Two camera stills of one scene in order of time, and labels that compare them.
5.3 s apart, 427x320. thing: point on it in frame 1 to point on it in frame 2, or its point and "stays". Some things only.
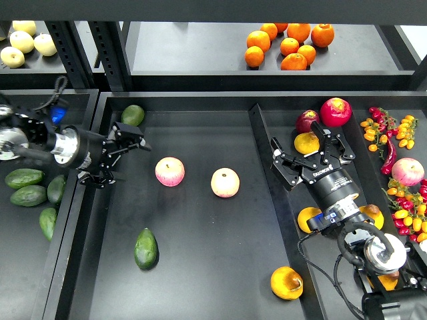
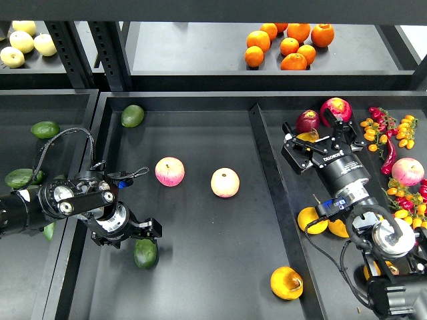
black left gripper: x=84 y=149 to x=111 y=227
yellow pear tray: x=286 y=283 stays
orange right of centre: x=309 y=52 stays
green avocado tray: x=146 y=249 stays
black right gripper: x=329 y=184 to x=345 y=175
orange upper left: x=257 y=38 stays
